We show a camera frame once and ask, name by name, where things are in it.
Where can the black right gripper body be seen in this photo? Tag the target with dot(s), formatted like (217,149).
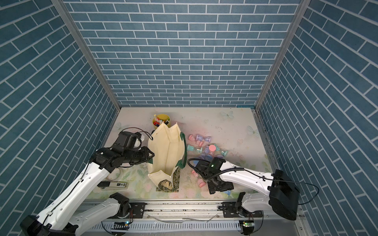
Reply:
(219,186)

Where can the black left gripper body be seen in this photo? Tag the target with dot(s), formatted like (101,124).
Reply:
(136,156)

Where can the large pink hourglass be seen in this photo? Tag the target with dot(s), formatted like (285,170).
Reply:
(212,149)

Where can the cream canvas tote bag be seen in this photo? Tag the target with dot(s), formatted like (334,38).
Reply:
(170,149)

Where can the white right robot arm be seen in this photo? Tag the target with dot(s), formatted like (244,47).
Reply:
(277,192)

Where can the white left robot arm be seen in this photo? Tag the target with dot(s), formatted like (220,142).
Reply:
(60,219)

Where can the green hourglass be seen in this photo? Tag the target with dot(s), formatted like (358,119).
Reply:
(196,149)

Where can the purple clear hourglass back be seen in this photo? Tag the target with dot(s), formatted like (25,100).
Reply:
(202,138)

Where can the clear tape roll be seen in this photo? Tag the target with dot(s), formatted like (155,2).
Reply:
(113,176)

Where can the yellow cup with markers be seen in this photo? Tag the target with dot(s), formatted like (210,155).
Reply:
(161,119)

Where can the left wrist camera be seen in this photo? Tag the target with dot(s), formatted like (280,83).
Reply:
(127,141)

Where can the aluminium rail base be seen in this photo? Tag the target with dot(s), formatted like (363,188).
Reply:
(209,217)

